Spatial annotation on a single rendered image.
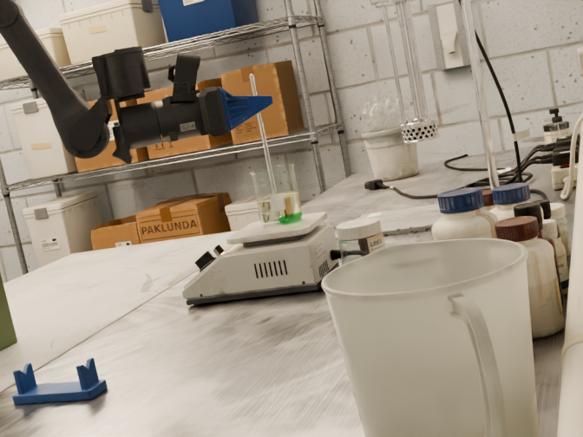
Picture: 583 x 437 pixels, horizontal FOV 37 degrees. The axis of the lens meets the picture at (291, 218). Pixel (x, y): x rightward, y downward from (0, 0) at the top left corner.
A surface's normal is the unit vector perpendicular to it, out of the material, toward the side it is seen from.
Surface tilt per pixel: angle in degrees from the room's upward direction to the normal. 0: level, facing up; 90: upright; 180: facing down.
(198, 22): 93
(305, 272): 90
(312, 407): 0
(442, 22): 90
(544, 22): 90
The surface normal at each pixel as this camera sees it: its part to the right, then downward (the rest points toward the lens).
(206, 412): -0.19, -0.97
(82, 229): 0.95, -0.10
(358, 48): -0.31, 0.20
